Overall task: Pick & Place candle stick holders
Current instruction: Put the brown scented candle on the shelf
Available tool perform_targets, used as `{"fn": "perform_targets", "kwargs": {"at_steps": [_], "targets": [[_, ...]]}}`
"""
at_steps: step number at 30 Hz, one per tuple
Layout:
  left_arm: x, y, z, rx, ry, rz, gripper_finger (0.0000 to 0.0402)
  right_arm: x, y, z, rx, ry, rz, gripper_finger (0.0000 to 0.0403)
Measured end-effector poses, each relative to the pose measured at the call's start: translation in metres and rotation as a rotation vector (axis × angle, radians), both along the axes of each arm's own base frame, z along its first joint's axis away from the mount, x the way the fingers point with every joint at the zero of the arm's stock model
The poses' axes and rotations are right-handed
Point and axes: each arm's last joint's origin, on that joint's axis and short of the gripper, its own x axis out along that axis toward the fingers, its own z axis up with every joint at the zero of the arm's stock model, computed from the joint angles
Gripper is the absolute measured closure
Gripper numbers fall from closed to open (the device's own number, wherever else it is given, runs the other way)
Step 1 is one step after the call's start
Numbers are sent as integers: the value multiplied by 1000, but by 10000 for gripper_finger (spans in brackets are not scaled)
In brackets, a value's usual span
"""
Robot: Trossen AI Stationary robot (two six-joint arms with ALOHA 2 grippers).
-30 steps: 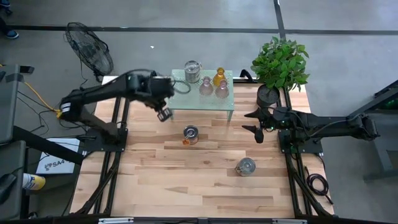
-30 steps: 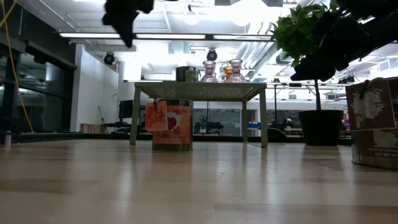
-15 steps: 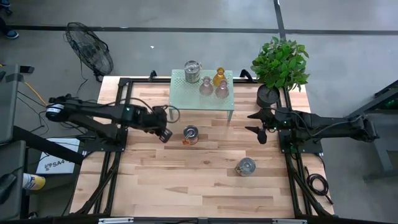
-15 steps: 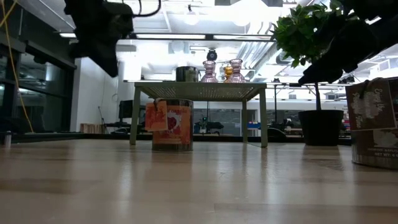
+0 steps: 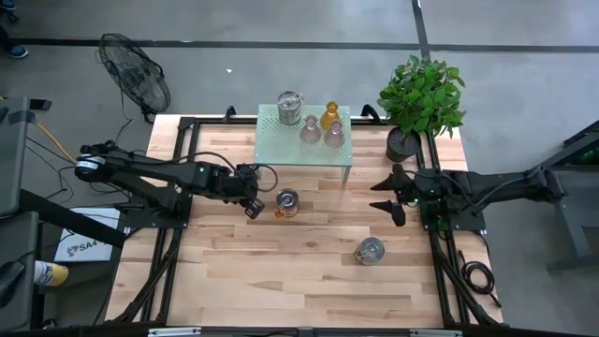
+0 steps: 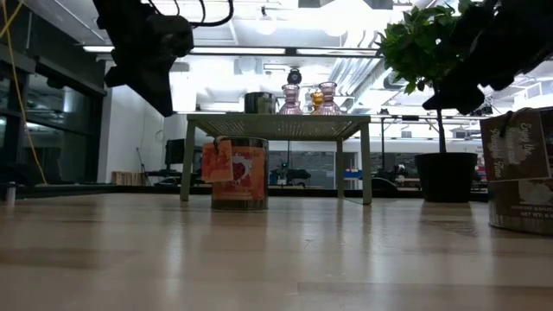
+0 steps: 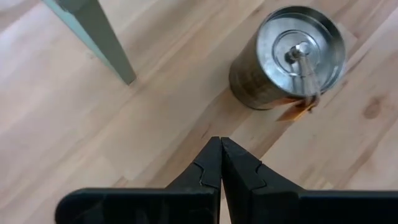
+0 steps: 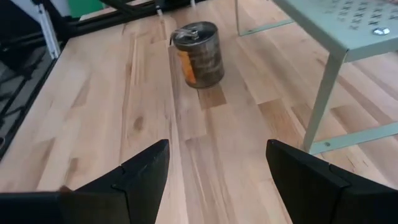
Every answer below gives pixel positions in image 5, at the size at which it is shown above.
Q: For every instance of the brown paper tag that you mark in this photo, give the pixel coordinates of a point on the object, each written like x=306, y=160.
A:
x=358, y=256

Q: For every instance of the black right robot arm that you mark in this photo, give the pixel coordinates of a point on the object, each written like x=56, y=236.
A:
x=496, y=185

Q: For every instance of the pink ribbed glass candlestick holder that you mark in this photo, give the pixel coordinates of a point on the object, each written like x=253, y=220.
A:
x=334, y=138
x=310, y=133

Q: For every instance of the black diagonal metal beam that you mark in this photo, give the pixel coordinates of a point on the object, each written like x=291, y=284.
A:
x=70, y=217

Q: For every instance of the green perforated metal mini table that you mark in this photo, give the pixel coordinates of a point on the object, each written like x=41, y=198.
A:
x=276, y=150

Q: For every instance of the amber glass candlestick holder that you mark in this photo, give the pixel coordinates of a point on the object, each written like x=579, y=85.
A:
x=330, y=119

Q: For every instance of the silver candle tin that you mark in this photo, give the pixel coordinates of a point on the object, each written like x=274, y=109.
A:
x=371, y=250
x=289, y=110

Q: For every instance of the yellow and white can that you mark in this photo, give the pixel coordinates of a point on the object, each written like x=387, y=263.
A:
x=54, y=274

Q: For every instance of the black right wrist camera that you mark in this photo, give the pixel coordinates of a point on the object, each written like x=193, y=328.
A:
x=398, y=216

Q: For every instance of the orange paper tag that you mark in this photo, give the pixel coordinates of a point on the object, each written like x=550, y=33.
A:
x=280, y=214

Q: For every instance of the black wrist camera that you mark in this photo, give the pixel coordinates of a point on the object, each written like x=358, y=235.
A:
x=398, y=216
x=255, y=209

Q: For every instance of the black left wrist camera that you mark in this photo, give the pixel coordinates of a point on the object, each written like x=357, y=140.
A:
x=255, y=209

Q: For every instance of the person's shoe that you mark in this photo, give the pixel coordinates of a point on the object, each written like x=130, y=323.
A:
x=18, y=51
x=7, y=4

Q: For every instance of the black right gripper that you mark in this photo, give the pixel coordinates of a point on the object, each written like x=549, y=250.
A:
x=419, y=189

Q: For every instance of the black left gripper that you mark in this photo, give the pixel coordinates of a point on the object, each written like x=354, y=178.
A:
x=236, y=182

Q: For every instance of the silver metal bracket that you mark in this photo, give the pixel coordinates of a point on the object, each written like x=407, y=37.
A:
x=174, y=332
x=435, y=333

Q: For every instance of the grey metal stand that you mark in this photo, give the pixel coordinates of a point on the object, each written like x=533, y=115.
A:
x=568, y=224

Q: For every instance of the white printed paper sign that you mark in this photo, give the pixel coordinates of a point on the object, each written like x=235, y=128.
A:
x=89, y=245

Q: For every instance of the candle tin with orange label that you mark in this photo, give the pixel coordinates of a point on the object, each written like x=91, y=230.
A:
x=287, y=199

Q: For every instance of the black metal table frame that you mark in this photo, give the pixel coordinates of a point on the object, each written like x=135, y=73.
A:
x=215, y=122

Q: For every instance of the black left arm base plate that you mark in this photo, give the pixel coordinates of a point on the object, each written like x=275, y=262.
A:
x=140, y=220

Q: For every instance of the black floor fan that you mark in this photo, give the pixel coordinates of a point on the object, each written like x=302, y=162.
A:
x=135, y=75

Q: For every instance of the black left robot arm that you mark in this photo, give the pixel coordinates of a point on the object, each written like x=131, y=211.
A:
x=154, y=171

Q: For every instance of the grey side table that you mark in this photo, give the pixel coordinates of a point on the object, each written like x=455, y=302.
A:
x=14, y=164
x=18, y=243

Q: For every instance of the green potted plant, black pot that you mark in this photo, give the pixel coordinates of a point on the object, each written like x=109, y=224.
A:
x=421, y=98

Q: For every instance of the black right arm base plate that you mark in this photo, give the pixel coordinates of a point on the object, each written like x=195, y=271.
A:
x=468, y=220

